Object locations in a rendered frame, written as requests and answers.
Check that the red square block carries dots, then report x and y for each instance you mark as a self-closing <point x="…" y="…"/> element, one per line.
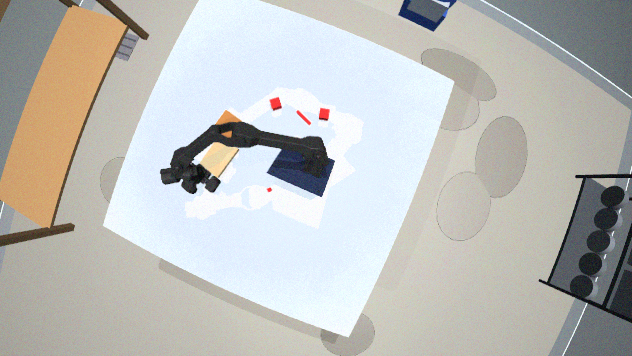
<point x="275" y="103"/>
<point x="324" y="114"/>

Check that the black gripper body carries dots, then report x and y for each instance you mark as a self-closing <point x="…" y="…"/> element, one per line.
<point x="212" y="184"/>

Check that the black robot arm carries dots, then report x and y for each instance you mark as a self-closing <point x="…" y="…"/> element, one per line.
<point x="244" y="135"/>

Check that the red flat bar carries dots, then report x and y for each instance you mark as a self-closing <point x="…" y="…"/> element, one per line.
<point x="303" y="117"/>

